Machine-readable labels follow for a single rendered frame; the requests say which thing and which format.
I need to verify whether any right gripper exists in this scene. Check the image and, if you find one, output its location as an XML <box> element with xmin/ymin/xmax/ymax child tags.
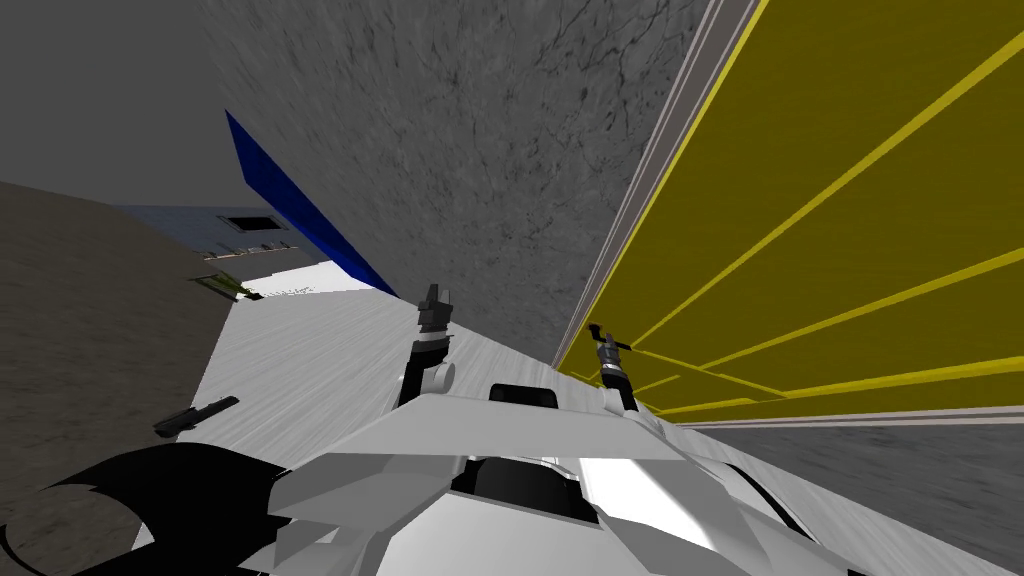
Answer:
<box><xmin>587</xmin><ymin>323</ymin><xmax>634</xmax><ymax>366</ymax></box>

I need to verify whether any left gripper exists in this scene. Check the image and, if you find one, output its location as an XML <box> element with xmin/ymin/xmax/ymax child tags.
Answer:
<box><xmin>415</xmin><ymin>283</ymin><xmax>456</xmax><ymax>339</ymax></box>

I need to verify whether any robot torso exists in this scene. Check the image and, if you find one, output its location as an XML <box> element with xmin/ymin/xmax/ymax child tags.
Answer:
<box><xmin>131</xmin><ymin>383</ymin><xmax>877</xmax><ymax>576</ymax></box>

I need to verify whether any grey wall shelf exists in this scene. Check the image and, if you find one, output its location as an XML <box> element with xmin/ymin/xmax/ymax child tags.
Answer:
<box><xmin>203</xmin><ymin>242</ymin><xmax>300</xmax><ymax>263</ymax></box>

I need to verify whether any blue flat panel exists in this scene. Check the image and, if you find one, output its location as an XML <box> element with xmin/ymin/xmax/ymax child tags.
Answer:
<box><xmin>224</xmin><ymin>109</ymin><xmax>400</xmax><ymax>300</ymax></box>

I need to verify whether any black bar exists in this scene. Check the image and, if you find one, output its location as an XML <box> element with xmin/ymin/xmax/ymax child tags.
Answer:
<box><xmin>154</xmin><ymin>395</ymin><xmax>241</xmax><ymax>439</ymax></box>

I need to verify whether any dark window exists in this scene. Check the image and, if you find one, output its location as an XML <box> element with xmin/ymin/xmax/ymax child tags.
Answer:
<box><xmin>227</xmin><ymin>213</ymin><xmax>284</xmax><ymax>234</ymax></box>

